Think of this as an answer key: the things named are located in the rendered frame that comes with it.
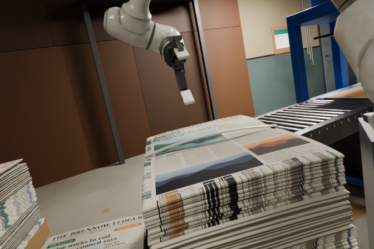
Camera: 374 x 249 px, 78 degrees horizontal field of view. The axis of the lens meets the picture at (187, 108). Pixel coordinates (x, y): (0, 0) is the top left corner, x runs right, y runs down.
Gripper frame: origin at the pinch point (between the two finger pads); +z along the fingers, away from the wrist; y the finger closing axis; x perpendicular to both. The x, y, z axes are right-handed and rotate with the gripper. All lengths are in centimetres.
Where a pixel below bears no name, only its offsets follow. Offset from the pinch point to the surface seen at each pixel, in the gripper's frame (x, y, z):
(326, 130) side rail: -78, 61, -26
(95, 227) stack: 33.6, 33.5, 14.1
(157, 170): 10.8, 0.5, 28.0
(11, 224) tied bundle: 47, 18, 18
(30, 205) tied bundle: 47, 22, 10
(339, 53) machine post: -179, 76, -134
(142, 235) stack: 19.6, 29.7, 22.2
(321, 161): -11.7, -3.3, 36.7
